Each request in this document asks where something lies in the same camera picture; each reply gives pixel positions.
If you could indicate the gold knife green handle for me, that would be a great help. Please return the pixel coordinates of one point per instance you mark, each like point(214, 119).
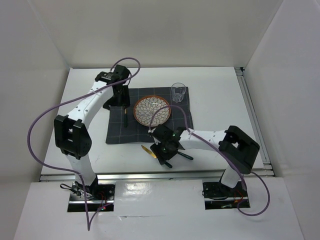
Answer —
point(154, 156)

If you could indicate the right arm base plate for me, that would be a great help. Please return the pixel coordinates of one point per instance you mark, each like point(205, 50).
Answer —
point(220, 197)

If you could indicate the dark checked cloth napkin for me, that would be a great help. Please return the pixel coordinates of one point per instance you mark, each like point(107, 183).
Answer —
point(135, 132)

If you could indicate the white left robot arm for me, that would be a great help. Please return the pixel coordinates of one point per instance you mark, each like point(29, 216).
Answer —
point(71, 131)

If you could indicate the gold fork green handle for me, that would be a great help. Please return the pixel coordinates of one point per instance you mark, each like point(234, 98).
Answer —
point(125, 121)

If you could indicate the clear drinking glass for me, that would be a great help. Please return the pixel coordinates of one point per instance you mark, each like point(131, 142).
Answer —
point(178, 91)

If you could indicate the gold spoon green handle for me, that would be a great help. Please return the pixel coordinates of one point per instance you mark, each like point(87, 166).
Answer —
point(185, 155)

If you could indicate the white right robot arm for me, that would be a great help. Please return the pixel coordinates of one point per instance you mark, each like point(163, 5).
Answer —
point(235, 146)

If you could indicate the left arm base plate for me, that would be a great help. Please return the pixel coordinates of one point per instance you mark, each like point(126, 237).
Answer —
point(104, 196)

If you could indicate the aluminium front rail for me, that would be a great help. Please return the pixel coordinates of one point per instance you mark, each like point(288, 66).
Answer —
point(140, 176)

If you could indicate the patterned round plate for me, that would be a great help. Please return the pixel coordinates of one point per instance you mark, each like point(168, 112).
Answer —
point(151, 110)

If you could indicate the aluminium side rail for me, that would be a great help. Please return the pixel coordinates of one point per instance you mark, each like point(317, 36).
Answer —
point(239, 71)

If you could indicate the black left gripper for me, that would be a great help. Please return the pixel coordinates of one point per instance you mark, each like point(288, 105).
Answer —
point(123, 101)

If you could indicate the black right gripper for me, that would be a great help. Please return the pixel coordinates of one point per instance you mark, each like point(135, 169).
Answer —
point(161, 156)

